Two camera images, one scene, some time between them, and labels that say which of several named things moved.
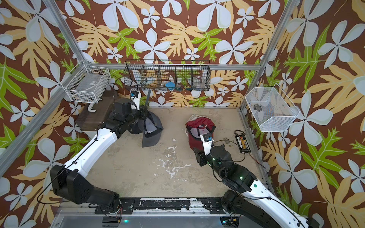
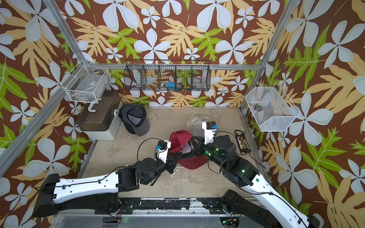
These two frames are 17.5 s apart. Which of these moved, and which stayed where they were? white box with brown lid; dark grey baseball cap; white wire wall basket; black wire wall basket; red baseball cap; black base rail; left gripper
Moved: left gripper; dark grey baseball cap; red baseball cap
Stayed: white wire wall basket; black wire wall basket; black base rail; white box with brown lid
